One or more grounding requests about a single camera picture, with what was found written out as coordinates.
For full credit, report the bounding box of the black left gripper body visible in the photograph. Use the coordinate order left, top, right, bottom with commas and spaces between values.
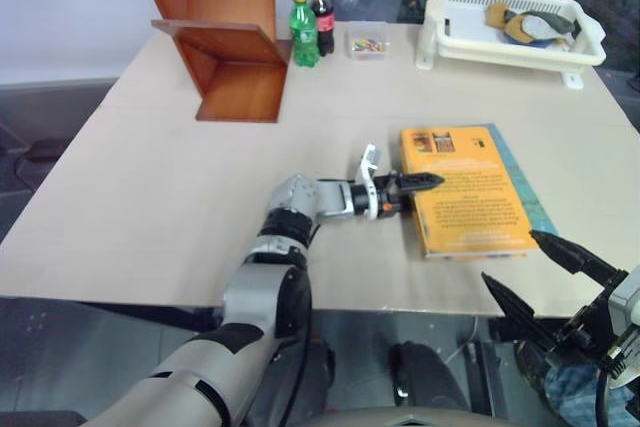
372, 172, 414, 219

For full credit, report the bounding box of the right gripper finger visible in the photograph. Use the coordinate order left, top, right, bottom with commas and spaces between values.
528, 229, 629, 289
481, 271, 559, 353

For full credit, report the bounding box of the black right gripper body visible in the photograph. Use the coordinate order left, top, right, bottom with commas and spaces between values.
547, 270, 632, 366

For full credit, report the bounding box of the orange book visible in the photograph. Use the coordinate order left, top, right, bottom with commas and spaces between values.
398, 121, 560, 261

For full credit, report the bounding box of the wooden bookshelf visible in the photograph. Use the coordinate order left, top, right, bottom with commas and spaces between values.
129, 0, 293, 124

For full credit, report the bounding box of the person in blue jeans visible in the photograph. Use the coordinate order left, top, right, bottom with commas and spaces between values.
543, 365, 640, 427

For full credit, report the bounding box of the white plastic basket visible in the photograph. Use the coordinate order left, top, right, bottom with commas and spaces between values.
415, 0, 608, 92

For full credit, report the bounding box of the clear box of colourful bits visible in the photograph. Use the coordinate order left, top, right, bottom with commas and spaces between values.
347, 20, 391, 62

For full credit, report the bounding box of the dark cola bottle red cap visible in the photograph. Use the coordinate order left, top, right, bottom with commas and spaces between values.
310, 0, 337, 58

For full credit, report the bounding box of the green plastic soda bottle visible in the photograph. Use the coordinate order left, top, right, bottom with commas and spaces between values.
290, 0, 322, 68

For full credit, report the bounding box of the tan felt piece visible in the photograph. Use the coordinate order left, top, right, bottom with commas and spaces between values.
485, 1, 512, 31

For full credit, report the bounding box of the black chair base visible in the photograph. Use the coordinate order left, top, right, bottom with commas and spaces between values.
0, 136, 69, 193

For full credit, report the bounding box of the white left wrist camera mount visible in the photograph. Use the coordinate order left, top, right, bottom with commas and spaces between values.
353, 144, 385, 222

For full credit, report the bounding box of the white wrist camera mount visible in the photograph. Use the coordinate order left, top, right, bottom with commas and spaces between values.
353, 144, 385, 222
602, 264, 640, 391

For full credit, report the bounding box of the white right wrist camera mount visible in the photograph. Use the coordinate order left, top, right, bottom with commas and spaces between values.
602, 264, 640, 391

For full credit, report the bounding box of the thin white cable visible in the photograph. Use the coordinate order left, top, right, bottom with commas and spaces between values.
443, 315, 479, 366

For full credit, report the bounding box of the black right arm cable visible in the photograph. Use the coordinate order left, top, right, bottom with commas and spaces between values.
593, 365, 620, 427

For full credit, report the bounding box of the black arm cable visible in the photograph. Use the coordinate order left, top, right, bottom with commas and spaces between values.
292, 224, 324, 413
593, 365, 620, 427

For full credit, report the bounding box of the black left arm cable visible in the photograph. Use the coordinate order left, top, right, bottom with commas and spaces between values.
292, 224, 324, 413

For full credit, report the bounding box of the dark table frame bar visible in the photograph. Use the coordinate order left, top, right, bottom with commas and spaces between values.
74, 300, 224, 335

